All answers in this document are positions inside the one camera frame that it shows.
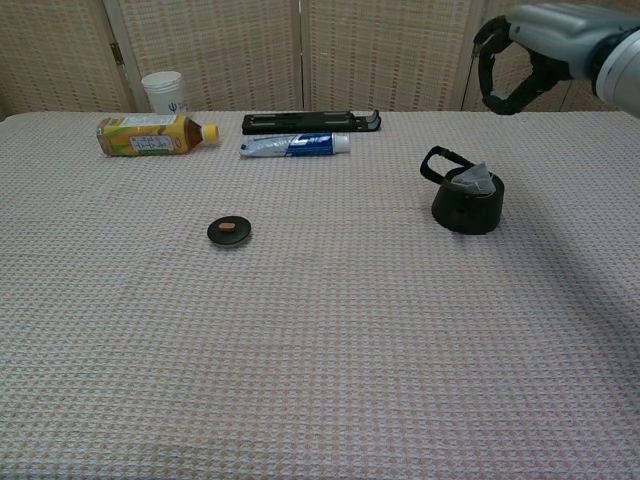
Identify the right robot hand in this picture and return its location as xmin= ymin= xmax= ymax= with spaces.
xmin=474 ymin=3 xmax=640 ymax=116

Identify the white tea bag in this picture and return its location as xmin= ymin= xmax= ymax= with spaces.
xmin=452 ymin=161 xmax=497 ymax=197

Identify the black teapot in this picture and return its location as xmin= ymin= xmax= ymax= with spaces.
xmin=419 ymin=145 xmax=506 ymax=236

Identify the black teapot lid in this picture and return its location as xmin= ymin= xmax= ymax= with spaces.
xmin=207 ymin=214 xmax=255 ymax=248

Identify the yellow-label tea bottle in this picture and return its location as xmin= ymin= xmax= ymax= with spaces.
xmin=95 ymin=113 xmax=221 ymax=158

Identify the black folding stand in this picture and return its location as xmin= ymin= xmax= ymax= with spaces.
xmin=241 ymin=109 xmax=382 ymax=136

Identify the blue white toothpaste tube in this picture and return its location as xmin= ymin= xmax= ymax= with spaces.
xmin=238 ymin=131 xmax=352 ymax=160

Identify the pale waffle-weave tablecloth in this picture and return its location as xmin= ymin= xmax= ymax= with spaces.
xmin=0 ymin=109 xmax=640 ymax=480

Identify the white paper cup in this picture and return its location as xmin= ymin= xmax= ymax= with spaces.
xmin=141 ymin=70 xmax=187 ymax=115

